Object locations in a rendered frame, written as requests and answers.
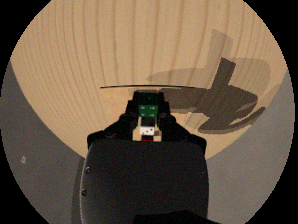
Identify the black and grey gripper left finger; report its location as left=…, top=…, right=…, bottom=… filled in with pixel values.
left=87, top=91, right=140, bottom=149

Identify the tan textured mat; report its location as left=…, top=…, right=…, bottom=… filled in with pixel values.
left=100, top=85, right=196, bottom=126

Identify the dark red die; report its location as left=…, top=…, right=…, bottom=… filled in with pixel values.
left=141, top=134, right=153, bottom=141

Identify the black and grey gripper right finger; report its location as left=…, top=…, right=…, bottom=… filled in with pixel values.
left=157, top=92, right=207, bottom=156

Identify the green die with white pips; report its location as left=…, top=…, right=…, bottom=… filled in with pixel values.
left=138, top=92, right=159, bottom=117

